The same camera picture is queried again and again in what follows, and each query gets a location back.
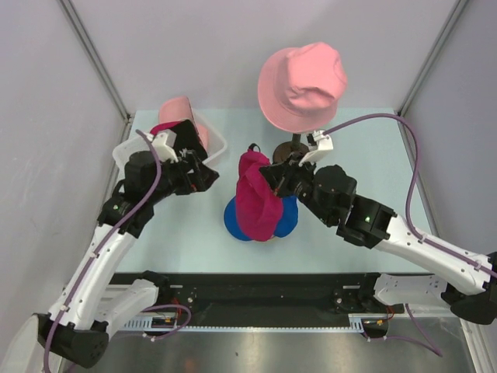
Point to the aluminium frame post right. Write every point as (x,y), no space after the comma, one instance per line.
(434,53)

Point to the white cable duct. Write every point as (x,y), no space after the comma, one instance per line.
(158,325)

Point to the light pink bucket hat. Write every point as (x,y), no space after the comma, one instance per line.
(299,88)

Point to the light pink cap in basket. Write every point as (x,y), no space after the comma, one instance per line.
(175,111)

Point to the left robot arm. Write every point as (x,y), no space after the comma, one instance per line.
(75,327)

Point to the beige mannequin head stand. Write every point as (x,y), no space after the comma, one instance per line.
(285,149)

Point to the magenta hat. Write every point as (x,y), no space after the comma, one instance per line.
(257,209)

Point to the aluminium frame post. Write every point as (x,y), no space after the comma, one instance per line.
(434,53)
(88,46)

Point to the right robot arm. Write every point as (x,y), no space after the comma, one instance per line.
(459,280)

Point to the blue baseball cap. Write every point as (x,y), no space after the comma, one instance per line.
(284,227)

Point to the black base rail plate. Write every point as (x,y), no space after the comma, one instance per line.
(278,299)

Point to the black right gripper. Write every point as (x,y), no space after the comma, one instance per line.
(279,176)

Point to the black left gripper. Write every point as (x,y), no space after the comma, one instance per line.
(207,175)

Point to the aluminium frame post left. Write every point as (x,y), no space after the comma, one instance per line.
(88,46)

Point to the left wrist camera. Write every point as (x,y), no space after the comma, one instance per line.
(163,144)

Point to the black baseball cap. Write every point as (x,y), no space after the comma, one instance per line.
(187,139)

